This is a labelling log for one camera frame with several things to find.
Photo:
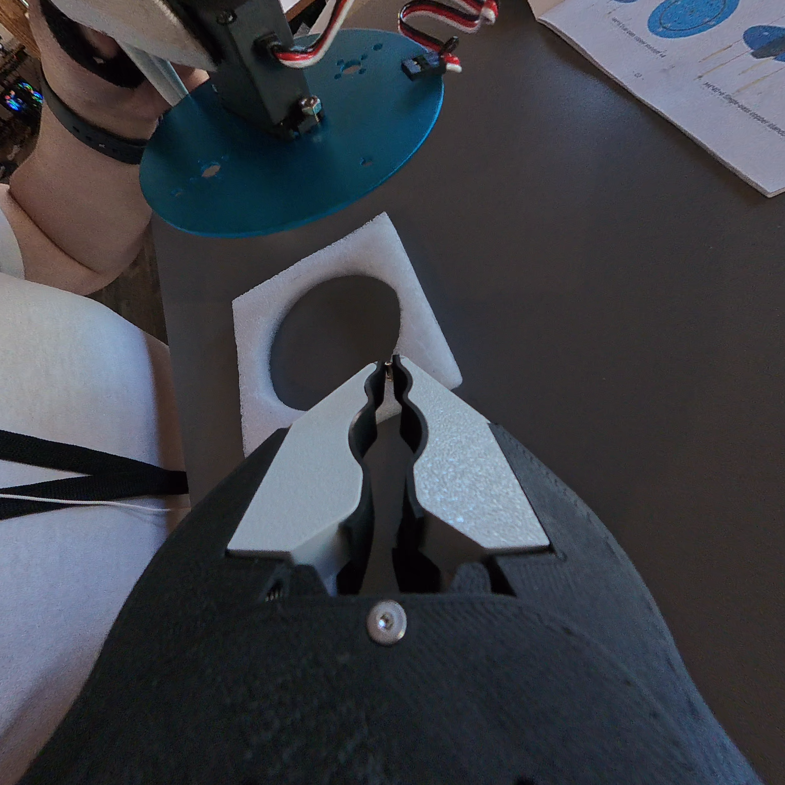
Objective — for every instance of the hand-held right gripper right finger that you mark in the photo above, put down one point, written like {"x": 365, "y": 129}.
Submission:
{"x": 478, "y": 484}

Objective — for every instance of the dark grey desk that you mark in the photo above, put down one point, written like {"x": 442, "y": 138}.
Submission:
{"x": 582, "y": 306}

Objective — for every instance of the white foam sheet with hole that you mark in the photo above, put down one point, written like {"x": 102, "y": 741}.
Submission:
{"x": 380, "y": 257}

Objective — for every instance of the person's left forearm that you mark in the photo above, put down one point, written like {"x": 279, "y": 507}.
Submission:
{"x": 73, "y": 214}

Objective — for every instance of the assembly instruction booklet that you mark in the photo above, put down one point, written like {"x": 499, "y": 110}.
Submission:
{"x": 674, "y": 80}

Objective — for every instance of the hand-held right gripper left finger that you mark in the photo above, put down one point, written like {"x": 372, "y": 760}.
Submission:
{"x": 300, "y": 490}

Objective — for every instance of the black servo motor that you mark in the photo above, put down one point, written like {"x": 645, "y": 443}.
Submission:
{"x": 257, "y": 86}

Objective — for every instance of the person's white shirt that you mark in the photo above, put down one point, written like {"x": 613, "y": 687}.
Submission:
{"x": 73, "y": 368}

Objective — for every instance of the person's left hand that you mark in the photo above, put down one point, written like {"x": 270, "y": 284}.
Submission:
{"x": 110, "y": 107}

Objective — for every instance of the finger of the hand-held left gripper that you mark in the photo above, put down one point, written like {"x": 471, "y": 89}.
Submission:
{"x": 122, "y": 21}

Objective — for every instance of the blue round metal plate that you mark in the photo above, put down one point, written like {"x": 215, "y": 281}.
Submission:
{"x": 245, "y": 190}

